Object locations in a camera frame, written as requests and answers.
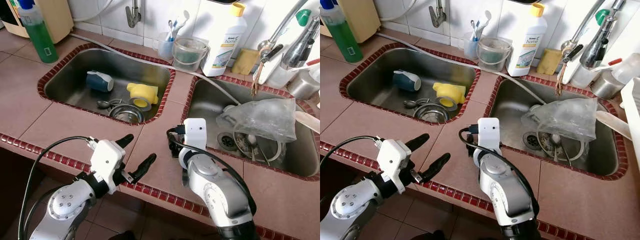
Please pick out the round steel plate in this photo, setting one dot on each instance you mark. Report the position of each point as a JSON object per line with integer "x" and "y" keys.
{"x": 126, "y": 114}
{"x": 431, "y": 114}

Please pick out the clear toothbrush cup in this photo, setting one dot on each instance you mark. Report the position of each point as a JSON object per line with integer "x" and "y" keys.
{"x": 165, "y": 49}
{"x": 470, "y": 49}

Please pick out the steel sink basin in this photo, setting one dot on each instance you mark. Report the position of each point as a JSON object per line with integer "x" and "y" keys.
{"x": 372, "y": 80}
{"x": 507, "y": 115}
{"x": 205, "y": 115}
{"x": 70, "y": 80}

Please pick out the green dish soap bottle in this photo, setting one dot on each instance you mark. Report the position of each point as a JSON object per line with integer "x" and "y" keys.
{"x": 40, "y": 42}
{"x": 345, "y": 42}

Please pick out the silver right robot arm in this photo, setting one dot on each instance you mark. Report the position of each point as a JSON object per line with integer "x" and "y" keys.
{"x": 505, "y": 185}
{"x": 215, "y": 185}

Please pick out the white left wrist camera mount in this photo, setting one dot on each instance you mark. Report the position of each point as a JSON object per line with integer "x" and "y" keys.
{"x": 394, "y": 162}
{"x": 107, "y": 162}

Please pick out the beige water purifier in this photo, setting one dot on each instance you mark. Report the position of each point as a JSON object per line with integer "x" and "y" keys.
{"x": 57, "y": 17}
{"x": 365, "y": 17}

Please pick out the black left robot foot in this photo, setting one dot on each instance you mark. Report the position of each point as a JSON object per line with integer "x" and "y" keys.
{"x": 121, "y": 235}
{"x": 427, "y": 235}

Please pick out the clear plastic container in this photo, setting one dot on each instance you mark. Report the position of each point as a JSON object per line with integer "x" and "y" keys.
{"x": 627, "y": 69}

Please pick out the white yellow-capped detergent bottle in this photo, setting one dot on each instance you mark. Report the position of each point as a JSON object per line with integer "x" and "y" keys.
{"x": 527, "y": 45}
{"x": 225, "y": 45}

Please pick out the dark blue mug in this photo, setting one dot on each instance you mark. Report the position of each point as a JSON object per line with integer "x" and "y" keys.
{"x": 100, "y": 81}
{"x": 406, "y": 81}

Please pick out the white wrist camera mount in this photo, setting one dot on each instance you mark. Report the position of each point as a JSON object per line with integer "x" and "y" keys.
{"x": 195, "y": 135}
{"x": 489, "y": 135}
{"x": 394, "y": 162}
{"x": 107, "y": 162}

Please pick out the yellow plastic bowl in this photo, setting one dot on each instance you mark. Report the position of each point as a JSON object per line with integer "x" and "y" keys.
{"x": 451, "y": 91}
{"x": 145, "y": 91}

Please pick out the white dish rack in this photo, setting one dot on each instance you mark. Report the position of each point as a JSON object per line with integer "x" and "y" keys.
{"x": 632, "y": 115}

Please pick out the grey wall tap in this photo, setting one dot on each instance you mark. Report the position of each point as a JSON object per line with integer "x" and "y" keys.
{"x": 133, "y": 15}
{"x": 437, "y": 15}

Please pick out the tan scouring sponge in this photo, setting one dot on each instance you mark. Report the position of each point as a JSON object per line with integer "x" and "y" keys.
{"x": 245, "y": 61}
{"x": 549, "y": 61}

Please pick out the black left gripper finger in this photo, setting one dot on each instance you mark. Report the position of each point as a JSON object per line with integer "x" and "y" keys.
{"x": 125, "y": 141}
{"x": 419, "y": 142}
{"x": 436, "y": 167}
{"x": 144, "y": 167}

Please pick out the clear plastic bucket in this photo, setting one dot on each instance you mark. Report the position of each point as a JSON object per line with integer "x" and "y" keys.
{"x": 494, "y": 55}
{"x": 190, "y": 55}

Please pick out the wooden spatula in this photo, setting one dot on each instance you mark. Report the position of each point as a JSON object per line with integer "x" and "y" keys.
{"x": 307, "y": 121}
{"x": 612, "y": 124}

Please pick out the blue white toothbrush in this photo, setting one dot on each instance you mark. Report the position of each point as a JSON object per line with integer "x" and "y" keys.
{"x": 481, "y": 22}
{"x": 179, "y": 22}

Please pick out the glass bowl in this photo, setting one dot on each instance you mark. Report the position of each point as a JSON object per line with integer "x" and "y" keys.
{"x": 570, "y": 150}
{"x": 267, "y": 150}

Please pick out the clear plastic bag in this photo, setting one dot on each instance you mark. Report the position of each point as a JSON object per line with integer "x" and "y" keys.
{"x": 260, "y": 120}
{"x": 562, "y": 120}

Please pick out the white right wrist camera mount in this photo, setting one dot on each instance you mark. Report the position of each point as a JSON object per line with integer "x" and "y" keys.
{"x": 195, "y": 135}
{"x": 489, "y": 135}

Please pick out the steel spoon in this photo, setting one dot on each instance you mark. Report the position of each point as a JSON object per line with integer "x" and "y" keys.
{"x": 104, "y": 104}
{"x": 410, "y": 104}

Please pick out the steel cup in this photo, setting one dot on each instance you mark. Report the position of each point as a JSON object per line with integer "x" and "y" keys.
{"x": 606, "y": 86}
{"x": 302, "y": 86}

